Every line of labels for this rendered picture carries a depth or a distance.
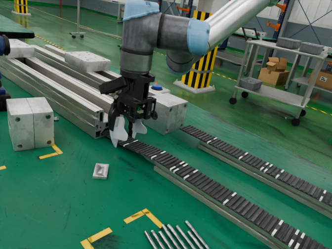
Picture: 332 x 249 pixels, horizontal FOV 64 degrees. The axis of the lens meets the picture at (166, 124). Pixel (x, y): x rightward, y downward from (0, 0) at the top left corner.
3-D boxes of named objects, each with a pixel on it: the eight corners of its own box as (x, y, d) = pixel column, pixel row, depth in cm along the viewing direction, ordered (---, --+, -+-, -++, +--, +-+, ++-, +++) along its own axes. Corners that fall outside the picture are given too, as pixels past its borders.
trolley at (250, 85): (304, 116, 374) (334, 43, 332) (297, 127, 331) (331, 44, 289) (235, 94, 422) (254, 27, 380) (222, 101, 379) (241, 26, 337)
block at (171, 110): (187, 126, 92) (192, 100, 88) (163, 135, 83) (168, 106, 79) (167, 116, 96) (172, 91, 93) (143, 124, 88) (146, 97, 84)
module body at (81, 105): (122, 130, 81) (124, 104, 78) (94, 139, 74) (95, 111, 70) (11, 63, 125) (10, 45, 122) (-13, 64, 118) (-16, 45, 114)
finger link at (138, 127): (142, 148, 73) (141, 120, 68) (128, 139, 76) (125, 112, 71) (150, 143, 75) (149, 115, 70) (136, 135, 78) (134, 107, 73)
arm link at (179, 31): (205, 38, 68) (163, 30, 68) (213, 13, 57) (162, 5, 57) (200, 67, 67) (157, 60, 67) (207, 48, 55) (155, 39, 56)
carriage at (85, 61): (109, 76, 110) (110, 60, 108) (86, 79, 102) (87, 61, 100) (87, 66, 119) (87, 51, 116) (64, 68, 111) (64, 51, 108)
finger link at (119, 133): (118, 155, 67) (128, 121, 64) (103, 145, 70) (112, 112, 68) (127, 154, 69) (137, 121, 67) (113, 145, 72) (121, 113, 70)
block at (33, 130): (64, 144, 69) (63, 110, 65) (14, 151, 63) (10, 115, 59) (55, 127, 76) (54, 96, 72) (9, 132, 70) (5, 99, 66)
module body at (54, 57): (163, 117, 95) (167, 95, 91) (143, 124, 88) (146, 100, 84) (50, 61, 139) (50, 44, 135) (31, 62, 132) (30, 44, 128)
